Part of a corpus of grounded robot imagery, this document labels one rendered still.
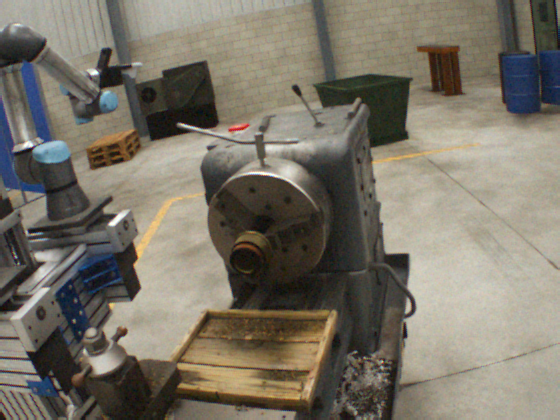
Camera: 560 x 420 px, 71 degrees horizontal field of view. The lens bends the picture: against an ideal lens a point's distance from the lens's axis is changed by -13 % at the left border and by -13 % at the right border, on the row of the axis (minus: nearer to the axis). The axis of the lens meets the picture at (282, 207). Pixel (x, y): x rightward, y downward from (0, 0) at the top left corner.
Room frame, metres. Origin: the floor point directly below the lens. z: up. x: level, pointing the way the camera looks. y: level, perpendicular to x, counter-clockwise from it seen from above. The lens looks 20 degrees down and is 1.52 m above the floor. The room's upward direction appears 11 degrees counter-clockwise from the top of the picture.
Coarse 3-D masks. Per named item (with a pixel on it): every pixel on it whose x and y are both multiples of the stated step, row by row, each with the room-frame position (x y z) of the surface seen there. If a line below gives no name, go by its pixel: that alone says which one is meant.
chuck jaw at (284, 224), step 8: (304, 216) 1.01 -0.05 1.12; (312, 216) 1.01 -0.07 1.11; (320, 216) 1.02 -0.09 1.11; (272, 224) 1.03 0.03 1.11; (280, 224) 1.01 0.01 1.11; (288, 224) 0.99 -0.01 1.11; (296, 224) 0.98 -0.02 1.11; (304, 224) 0.97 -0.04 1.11; (312, 224) 0.99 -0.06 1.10; (320, 224) 1.00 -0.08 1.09; (272, 232) 0.98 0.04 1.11; (280, 232) 0.97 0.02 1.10; (288, 232) 0.97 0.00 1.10; (296, 232) 0.98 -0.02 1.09; (304, 232) 0.98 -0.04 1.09; (312, 232) 0.97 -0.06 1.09; (272, 240) 0.96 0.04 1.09; (280, 240) 0.97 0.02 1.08; (288, 240) 0.97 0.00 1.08; (272, 248) 0.96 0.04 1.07
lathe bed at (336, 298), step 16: (336, 272) 1.16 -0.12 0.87; (240, 288) 1.21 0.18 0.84; (256, 288) 1.20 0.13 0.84; (272, 288) 1.15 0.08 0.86; (320, 288) 1.12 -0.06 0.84; (336, 288) 1.07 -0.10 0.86; (240, 304) 1.11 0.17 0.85; (256, 304) 1.07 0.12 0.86; (272, 304) 1.10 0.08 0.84; (288, 304) 1.08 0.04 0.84; (304, 304) 1.02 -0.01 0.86; (320, 304) 1.04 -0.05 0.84; (336, 304) 0.99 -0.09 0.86; (352, 320) 1.13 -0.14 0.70; (336, 336) 1.00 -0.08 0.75; (336, 352) 0.98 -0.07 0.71; (336, 368) 0.92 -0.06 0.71; (320, 384) 0.79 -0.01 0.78; (336, 384) 0.87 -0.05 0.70; (320, 400) 0.78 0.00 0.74; (304, 416) 0.63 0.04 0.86; (320, 416) 0.75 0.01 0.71
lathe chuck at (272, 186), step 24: (288, 168) 1.09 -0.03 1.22; (240, 192) 1.07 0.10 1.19; (264, 192) 1.04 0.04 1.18; (288, 192) 1.02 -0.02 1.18; (312, 192) 1.04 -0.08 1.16; (216, 216) 1.09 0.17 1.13; (288, 216) 1.03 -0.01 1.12; (216, 240) 1.10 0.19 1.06; (312, 240) 1.01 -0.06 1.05; (288, 264) 1.04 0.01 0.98; (312, 264) 1.01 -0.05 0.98
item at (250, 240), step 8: (248, 232) 0.96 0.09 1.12; (256, 232) 0.99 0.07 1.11; (240, 240) 0.94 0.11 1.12; (248, 240) 0.94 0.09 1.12; (256, 240) 0.94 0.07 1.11; (264, 240) 0.95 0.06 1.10; (232, 248) 0.95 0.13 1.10; (240, 248) 0.91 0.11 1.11; (248, 248) 0.91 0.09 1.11; (256, 248) 0.92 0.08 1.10; (264, 248) 0.93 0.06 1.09; (232, 256) 0.92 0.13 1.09; (240, 256) 0.96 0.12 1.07; (248, 256) 0.97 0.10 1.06; (256, 256) 0.90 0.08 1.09; (264, 256) 0.93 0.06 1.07; (232, 264) 0.92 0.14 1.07; (240, 264) 0.94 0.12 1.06; (248, 264) 0.95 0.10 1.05; (256, 264) 0.91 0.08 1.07; (264, 264) 0.93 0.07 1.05; (240, 272) 0.92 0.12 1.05; (248, 272) 0.92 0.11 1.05; (256, 272) 0.91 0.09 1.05
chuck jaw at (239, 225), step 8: (224, 192) 1.08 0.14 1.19; (224, 200) 1.04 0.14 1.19; (232, 200) 1.05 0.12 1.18; (216, 208) 1.05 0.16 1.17; (224, 208) 1.04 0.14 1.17; (232, 208) 1.03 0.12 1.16; (240, 208) 1.05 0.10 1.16; (224, 216) 1.04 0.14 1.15; (232, 216) 1.01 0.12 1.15; (240, 216) 1.02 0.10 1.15; (248, 216) 1.04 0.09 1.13; (256, 216) 1.06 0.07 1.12; (232, 224) 1.01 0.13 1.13; (240, 224) 0.99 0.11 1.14; (248, 224) 1.01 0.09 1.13; (232, 232) 0.99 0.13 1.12; (240, 232) 0.99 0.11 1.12
